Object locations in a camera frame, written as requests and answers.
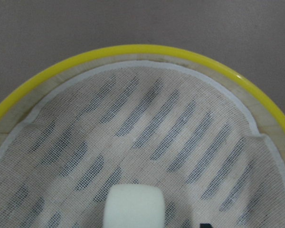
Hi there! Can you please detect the white steamed bun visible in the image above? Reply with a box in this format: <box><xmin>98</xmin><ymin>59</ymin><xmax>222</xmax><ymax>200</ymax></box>
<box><xmin>103</xmin><ymin>184</ymin><xmax>165</xmax><ymax>228</ymax></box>

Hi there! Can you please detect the white steamer liner cloth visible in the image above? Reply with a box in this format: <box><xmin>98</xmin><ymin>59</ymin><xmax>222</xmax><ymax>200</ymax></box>
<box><xmin>0</xmin><ymin>61</ymin><xmax>285</xmax><ymax>228</ymax></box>

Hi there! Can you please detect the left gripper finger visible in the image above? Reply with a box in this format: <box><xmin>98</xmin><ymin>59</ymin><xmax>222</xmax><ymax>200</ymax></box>
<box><xmin>199</xmin><ymin>223</ymin><xmax>212</xmax><ymax>228</ymax></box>

